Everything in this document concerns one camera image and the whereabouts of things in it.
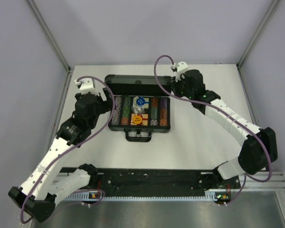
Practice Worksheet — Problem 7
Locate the blue white chip row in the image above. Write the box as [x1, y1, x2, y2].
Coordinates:
[112, 96, 122, 125]

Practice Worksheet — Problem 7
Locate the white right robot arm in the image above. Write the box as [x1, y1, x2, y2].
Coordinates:
[171, 62, 277, 188]

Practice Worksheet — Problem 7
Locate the blue playing card box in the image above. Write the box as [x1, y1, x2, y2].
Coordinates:
[132, 96, 150, 109]

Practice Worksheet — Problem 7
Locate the yellow big blind button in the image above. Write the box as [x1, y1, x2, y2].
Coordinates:
[132, 115, 143, 125]

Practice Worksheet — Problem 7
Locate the purple orange chip row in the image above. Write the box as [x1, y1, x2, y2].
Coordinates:
[160, 98, 168, 126]

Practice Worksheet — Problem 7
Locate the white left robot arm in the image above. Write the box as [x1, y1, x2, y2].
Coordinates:
[8, 76, 115, 224]

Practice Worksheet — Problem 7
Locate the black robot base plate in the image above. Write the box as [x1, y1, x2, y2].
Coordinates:
[61, 167, 240, 197]

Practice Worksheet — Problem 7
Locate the red playing card box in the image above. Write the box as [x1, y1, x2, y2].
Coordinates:
[130, 114, 149, 126]

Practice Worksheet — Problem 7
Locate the orange grey chip row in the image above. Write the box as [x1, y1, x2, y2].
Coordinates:
[151, 97, 158, 120]

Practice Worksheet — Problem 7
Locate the blue small blind button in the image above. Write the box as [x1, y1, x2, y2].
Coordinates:
[136, 97, 146, 106]

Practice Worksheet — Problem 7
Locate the stack of poker chips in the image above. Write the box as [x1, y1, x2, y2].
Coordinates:
[150, 119, 158, 126]

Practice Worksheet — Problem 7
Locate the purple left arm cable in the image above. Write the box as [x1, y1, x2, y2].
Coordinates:
[20, 76, 116, 224]

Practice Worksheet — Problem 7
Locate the green chip row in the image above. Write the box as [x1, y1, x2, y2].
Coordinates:
[121, 97, 131, 125]

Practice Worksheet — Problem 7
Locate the black poker set case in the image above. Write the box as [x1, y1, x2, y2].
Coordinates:
[105, 74, 171, 143]

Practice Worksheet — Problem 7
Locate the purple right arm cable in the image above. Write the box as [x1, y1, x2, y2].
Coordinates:
[154, 55, 274, 207]

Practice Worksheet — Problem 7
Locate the small silver key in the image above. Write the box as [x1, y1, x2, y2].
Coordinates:
[132, 105, 145, 114]

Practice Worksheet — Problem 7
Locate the blue-grey cable duct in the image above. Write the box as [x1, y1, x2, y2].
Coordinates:
[64, 191, 230, 203]

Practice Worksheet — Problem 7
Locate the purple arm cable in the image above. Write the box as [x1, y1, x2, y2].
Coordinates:
[154, 55, 274, 207]
[20, 76, 116, 224]

